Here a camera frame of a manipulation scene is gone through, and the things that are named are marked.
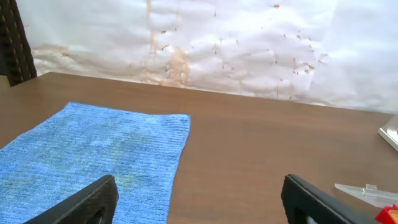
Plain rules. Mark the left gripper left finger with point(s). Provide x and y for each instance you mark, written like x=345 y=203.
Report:
x=90 y=202

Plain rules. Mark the blue cloth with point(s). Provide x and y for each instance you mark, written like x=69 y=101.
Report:
x=90 y=149

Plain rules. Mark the red and yellow tip box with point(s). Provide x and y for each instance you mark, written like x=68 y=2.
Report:
x=373 y=196

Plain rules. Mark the white and blue stand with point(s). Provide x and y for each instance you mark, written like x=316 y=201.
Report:
x=390 y=132

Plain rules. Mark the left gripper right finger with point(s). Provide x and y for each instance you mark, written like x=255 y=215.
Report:
x=308 y=202

